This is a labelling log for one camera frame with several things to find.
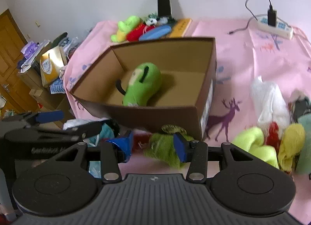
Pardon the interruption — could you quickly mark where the yellow fuzzy plush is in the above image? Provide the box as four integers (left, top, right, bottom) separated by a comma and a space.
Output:
278, 123, 306, 173

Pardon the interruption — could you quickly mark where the blue glasses case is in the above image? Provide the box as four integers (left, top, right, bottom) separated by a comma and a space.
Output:
139, 25, 172, 41

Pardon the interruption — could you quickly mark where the yellow paper bag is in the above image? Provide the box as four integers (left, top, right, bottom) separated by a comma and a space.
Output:
39, 46, 67, 88

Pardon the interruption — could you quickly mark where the wooden door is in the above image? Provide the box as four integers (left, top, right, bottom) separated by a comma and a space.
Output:
0, 10, 39, 114

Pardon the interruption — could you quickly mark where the green avocado plush toy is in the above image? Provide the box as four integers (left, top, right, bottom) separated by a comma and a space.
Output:
115, 62, 162, 107

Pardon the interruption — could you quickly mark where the black charger plug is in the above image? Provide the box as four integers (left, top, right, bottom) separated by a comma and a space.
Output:
267, 5, 277, 27

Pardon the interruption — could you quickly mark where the white plush toy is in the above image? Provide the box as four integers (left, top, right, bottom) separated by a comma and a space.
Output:
250, 76, 290, 133

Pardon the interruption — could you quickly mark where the red plush toy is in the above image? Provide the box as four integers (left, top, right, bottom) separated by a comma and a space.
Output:
126, 23, 156, 42

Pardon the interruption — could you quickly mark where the small panda plush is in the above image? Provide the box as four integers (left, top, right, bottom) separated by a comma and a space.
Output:
144, 14, 168, 26

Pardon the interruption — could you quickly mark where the brown cardboard box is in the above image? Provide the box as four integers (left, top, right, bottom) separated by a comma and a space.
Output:
71, 37, 217, 140

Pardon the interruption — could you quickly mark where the teal bath mesh sponge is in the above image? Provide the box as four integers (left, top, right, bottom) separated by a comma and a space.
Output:
85, 124, 114, 178

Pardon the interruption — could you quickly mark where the white power strip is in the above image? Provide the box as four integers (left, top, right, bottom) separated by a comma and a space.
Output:
257, 16, 294, 40

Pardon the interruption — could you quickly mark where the green yellow plush toy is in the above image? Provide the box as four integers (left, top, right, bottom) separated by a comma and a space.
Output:
111, 15, 141, 43

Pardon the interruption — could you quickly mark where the purple white paper pile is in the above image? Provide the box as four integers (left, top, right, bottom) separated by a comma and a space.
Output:
17, 40, 51, 73

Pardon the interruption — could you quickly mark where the pink deer print tablecloth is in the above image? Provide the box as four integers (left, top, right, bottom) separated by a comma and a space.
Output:
62, 18, 311, 218

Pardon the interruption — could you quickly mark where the fuzzy green plush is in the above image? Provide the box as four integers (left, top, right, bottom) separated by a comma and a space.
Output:
144, 125, 193, 169

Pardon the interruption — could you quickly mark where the yellow book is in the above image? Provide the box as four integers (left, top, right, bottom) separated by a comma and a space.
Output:
168, 18, 192, 38

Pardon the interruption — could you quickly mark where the red plush item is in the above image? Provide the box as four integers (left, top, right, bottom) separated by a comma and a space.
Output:
132, 133, 152, 152

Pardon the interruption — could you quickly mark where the blue patterned cloth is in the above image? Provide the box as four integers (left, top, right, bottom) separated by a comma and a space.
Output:
50, 78, 66, 94

